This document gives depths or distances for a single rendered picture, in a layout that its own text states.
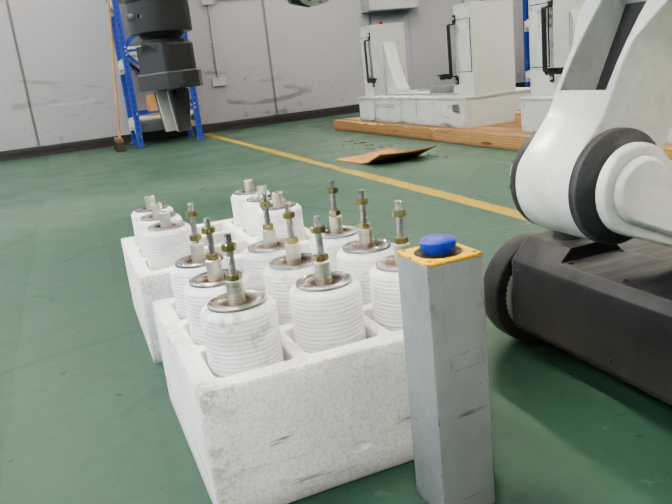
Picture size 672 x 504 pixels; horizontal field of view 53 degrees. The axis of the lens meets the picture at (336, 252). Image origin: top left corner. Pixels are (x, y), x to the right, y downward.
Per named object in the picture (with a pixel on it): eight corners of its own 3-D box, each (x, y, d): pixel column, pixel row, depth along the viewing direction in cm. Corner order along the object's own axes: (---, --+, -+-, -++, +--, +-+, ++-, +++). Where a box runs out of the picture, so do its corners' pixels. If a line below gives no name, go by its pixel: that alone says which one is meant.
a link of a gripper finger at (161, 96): (182, 129, 103) (175, 87, 101) (163, 132, 101) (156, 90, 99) (176, 129, 104) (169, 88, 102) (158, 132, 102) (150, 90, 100)
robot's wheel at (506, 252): (570, 321, 130) (569, 221, 125) (589, 329, 126) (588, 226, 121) (483, 346, 124) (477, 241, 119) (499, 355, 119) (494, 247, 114)
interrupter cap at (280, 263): (292, 275, 94) (291, 270, 94) (258, 267, 100) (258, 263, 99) (330, 260, 99) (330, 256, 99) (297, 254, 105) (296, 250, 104)
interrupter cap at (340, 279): (319, 273, 94) (318, 268, 94) (363, 278, 89) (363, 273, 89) (284, 290, 88) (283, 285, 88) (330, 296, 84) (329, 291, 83)
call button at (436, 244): (444, 248, 77) (443, 231, 76) (463, 255, 73) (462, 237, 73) (413, 255, 75) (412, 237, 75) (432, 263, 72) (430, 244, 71)
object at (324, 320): (331, 384, 100) (317, 268, 95) (386, 397, 94) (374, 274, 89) (290, 413, 93) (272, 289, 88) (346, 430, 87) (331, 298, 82)
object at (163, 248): (200, 299, 145) (186, 218, 140) (209, 312, 137) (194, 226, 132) (155, 309, 142) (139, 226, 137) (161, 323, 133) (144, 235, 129)
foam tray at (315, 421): (371, 343, 130) (362, 254, 125) (491, 434, 95) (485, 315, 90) (169, 398, 117) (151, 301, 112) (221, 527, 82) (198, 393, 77)
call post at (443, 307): (464, 474, 87) (449, 242, 79) (496, 503, 81) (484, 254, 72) (415, 491, 84) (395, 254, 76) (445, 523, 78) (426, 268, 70)
